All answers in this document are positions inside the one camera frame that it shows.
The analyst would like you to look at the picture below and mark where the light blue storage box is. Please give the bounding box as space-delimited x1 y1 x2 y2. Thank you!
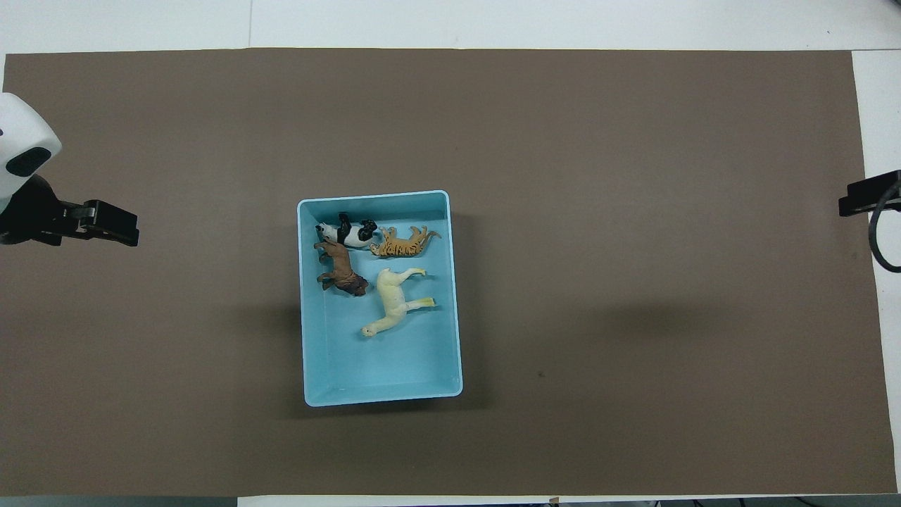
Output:
296 189 465 408

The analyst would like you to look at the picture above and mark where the orange striped tiger toy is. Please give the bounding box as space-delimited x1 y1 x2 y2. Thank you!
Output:
370 225 443 259

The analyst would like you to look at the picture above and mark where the cream alpaca toy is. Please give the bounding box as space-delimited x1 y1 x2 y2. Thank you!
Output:
360 266 436 339

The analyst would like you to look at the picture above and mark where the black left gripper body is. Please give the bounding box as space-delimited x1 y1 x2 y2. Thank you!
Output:
0 175 87 247

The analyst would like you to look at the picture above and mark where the brown lion toy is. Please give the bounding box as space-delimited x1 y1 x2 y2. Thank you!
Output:
313 241 370 297

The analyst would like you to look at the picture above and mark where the black and white panda toy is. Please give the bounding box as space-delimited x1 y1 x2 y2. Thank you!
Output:
314 212 379 249

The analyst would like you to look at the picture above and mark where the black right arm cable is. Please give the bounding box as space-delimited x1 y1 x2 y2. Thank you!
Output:
869 180 901 274

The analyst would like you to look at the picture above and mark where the brown table mat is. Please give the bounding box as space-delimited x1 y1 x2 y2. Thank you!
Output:
0 48 898 497

